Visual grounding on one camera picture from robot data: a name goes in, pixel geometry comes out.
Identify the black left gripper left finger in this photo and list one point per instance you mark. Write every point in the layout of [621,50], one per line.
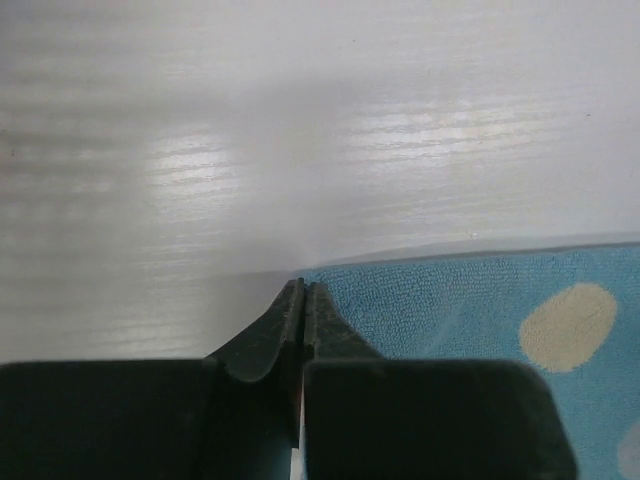
[233,414]

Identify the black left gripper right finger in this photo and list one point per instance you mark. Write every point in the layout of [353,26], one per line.
[369,417]

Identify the blue polka dot towel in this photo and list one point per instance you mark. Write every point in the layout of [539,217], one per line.
[572,314]

